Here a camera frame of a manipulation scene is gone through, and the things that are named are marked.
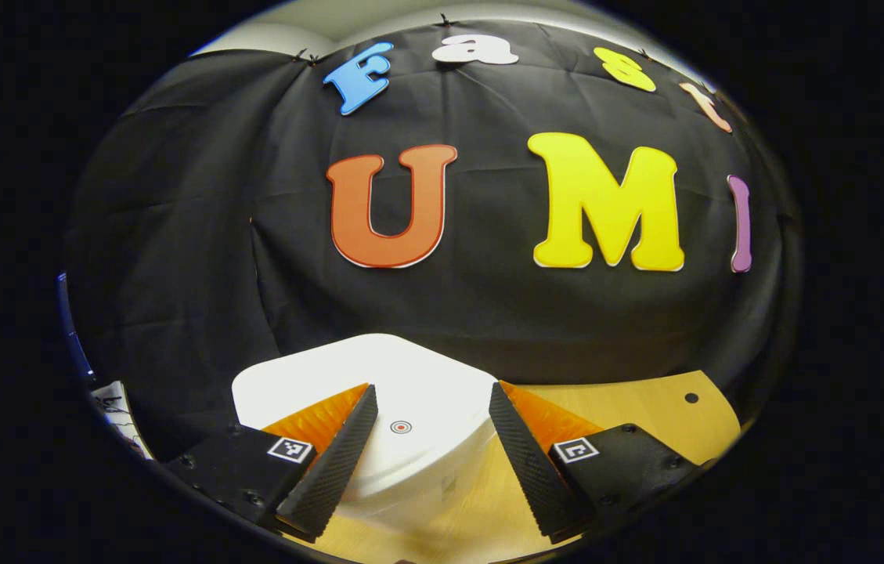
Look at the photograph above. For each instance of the white printed paper sheet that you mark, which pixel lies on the white printed paper sheet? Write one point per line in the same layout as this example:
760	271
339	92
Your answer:
120	415

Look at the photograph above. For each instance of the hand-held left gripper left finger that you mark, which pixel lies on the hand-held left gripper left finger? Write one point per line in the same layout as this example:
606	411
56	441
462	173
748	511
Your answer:
336	470

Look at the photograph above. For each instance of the black backdrop cloth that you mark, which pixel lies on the black backdrop cloth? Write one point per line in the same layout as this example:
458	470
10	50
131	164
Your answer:
488	117

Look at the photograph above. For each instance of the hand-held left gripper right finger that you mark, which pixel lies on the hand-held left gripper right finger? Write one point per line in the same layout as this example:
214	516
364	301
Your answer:
528	470

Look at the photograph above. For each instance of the white desktop garbage bin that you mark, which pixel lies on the white desktop garbage bin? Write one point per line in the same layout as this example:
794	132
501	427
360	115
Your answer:
426	384

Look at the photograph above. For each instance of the wooden desktop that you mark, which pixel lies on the wooden desktop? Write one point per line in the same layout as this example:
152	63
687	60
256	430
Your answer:
645	407

